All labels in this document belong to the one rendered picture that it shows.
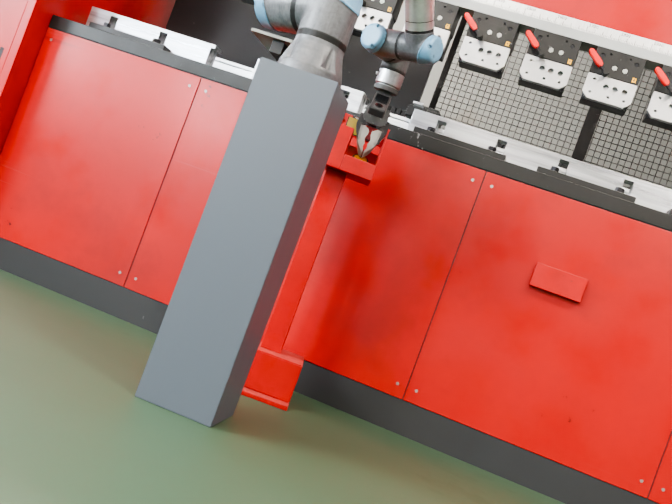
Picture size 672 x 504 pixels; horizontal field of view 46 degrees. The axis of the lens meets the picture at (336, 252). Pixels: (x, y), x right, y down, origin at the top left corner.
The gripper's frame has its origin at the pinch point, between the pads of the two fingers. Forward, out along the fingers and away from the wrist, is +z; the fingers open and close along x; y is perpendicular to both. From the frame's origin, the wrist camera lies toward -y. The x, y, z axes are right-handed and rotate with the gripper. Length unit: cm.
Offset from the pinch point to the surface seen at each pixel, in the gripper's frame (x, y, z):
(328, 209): 3.5, -3.0, 18.2
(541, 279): -61, 3, 16
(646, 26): -68, 22, -67
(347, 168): 2.4, -7.0, 5.7
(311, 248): 4.1, -4.0, 30.1
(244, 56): 59, 104, -26
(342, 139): 6.4, -6.4, -1.3
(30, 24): 118, 39, -4
